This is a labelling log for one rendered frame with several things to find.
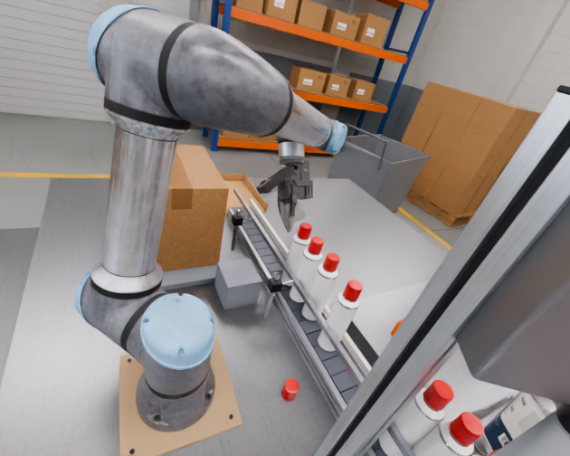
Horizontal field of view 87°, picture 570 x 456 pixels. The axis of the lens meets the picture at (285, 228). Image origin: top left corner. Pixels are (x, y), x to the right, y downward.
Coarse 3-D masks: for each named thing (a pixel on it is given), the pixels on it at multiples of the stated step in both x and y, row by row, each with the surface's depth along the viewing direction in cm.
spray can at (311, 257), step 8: (312, 240) 74; (320, 240) 75; (312, 248) 74; (320, 248) 74; (304, 256) 76; (312, 256) 75; (320, 256) 76; (304, 264) 76; (312, 264) 75; (304, 272) 77; (312, 272) 77; (304, 280) 78; (312, 280) 79; (304, 288) 80; (296, 296) 82
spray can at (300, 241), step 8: (304, 224) 79; (304, 232) 78; (296, 240) 80; (304, 240) 80; (296, 248) 80; (304, 248) 80; (288, 256) 84; (296, 256) 81; (288, 264) 84; (296, 264) 83; (296, 272) 85
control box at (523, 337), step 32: (544, 256) 21; (512, 288) 23; (544, 288) 20; (480, 320) 26; (512, 320) 22; (544, 320) 21; (480, 352) 25; (512, 352) 23; (544, 352) 22; (512, 384) 24; (544, 384) 24
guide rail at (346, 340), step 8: (256, 208) 114; (264, 216) 111; (264, 224) 109; (272, 232) 103; (280, 240) 100; (280, 248) 99; (328, 312) 78; (344, 336) 73; (352, 344) 71; (352, 352) 71; (360, 352) 70; (360, 360) 69; (368, 368) 67
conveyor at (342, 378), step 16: (240, 208) 118; (256, 240) 103; (272, 240) 106; (272, 256) 98; (272, 272) 91; (288, 288) 87; (288, 304) 82; (304, 320) 79; (320, 352) 72; (336, 352) 73; (336, 368) 69; (336, 384) 66; (352, 384) 67
